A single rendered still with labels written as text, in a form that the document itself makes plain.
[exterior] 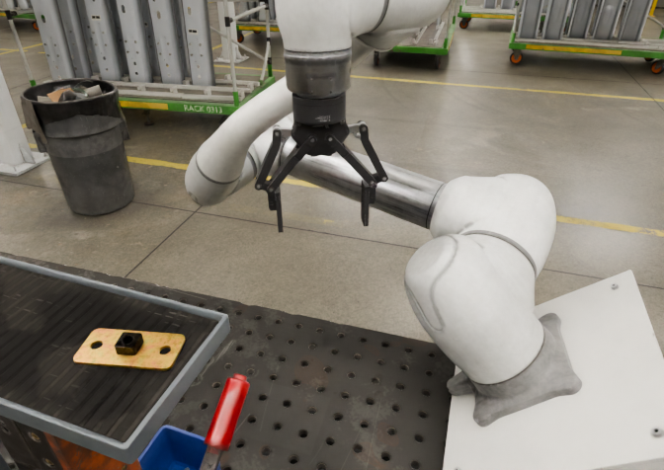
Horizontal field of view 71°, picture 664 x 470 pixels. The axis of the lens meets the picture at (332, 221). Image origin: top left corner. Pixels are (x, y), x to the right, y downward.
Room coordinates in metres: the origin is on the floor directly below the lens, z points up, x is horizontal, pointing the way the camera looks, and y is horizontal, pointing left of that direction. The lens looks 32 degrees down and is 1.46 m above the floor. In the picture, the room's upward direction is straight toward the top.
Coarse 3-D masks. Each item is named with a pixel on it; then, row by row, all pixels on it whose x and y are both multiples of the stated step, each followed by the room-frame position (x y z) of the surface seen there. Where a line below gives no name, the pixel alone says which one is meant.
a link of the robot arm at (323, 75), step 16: (288, 64) 0.62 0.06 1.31; (304, 64) 0.60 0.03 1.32; (320, 64) 0.60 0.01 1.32; (336, 64) 0.61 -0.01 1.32; (288, 80) 0.63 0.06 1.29; (304, 80) 0.60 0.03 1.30; (320, 80) 0.60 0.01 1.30; (336, 80) 0.61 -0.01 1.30; (304, 96) 0.62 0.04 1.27; (320, 96) 0.61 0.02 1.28
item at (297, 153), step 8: (312, 136) 0.62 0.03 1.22; (296, 144) 0.65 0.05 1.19; (304, 144) 0.62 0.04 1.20; (312, 144) 0.62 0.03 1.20; (296, 152) 0.62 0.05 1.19; (304, 152) 0.62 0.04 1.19; (288, 160) 0.63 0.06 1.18; (296, 160) 0.62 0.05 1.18; (280, 168) 0.63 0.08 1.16; (288, 168) 0.62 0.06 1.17; (272, 176) 0.64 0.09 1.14; (280, 176) 0.62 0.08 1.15; (272, 184) 0.62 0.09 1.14; (280, 184) 0.62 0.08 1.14; (272, 192) 0.62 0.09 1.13
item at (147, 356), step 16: (96, 336) 0.29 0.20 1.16; (112, 336) 0.29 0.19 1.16; (128, 336) 0.28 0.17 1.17; (144, 336) 0.29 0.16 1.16; (160, 336) 0.29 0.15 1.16; (176, 336) 0.29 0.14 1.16; (80, 352) 0.27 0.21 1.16; (96, 352) 0.27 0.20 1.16; (112, 352) 0.27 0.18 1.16; (128, 352) 0.27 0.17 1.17; (144, 352) 0.27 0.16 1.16; (176, 352) 0.27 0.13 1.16; (144, 368) 0.26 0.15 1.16; (160, 368) 0.26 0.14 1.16
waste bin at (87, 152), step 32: (32, 96) 2.59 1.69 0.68; (64, 96) 2.51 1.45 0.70; (96, 96) 2.47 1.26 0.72; (32, 128) 2.37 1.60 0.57; (64, 128) 2.37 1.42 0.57; (96, 128) 2.44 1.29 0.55; (64, 160) 2.39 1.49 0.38; (96, 160) 2.43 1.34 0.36; (64, 192) 2.45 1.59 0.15; (96, 192) 2.42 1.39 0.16; (128, 192) 2.57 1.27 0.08
